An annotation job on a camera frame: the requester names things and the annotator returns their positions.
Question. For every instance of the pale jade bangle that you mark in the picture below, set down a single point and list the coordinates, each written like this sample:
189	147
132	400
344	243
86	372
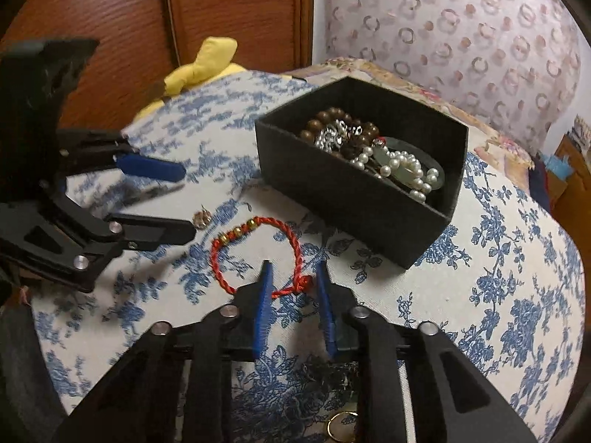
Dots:
382	156

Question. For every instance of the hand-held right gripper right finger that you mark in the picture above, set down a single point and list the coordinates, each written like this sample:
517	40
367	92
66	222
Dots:
325	314

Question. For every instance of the blue paper bag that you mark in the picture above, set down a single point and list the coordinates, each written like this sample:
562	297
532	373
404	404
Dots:
556	166

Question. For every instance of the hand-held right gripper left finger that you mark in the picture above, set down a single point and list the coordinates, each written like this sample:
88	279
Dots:
263	304

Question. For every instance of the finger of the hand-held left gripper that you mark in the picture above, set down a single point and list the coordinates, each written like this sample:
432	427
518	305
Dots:
157	233
152	168

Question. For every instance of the circle-pattern sheer curtain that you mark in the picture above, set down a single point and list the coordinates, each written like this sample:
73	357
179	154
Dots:
461	32

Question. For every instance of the dark blue bed sheet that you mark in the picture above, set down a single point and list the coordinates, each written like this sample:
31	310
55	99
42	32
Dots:
540	184

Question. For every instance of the brown wooden slatted wardrobe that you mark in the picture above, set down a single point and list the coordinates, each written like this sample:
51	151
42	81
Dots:
231	9

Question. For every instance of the stack of papers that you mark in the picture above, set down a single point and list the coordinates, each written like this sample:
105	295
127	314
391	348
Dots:
582	129

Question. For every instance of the black storage box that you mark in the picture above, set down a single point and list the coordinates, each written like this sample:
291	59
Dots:
360	212

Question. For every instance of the yellow plush toy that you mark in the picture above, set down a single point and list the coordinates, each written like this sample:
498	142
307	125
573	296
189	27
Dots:
207	60

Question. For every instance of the wooden sideboard cabinet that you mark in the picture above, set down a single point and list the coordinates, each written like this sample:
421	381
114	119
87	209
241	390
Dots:
577	194

